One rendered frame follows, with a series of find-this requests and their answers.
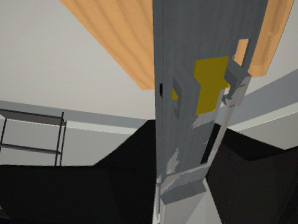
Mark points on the light wooden board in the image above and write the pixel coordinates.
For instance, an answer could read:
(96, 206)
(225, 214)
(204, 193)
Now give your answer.
(125, 29)

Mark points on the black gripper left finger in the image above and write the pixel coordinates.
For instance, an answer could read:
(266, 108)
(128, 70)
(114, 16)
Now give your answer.
(119, 189)

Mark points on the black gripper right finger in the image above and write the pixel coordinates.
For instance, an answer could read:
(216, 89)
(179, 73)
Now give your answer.
(253, 182)

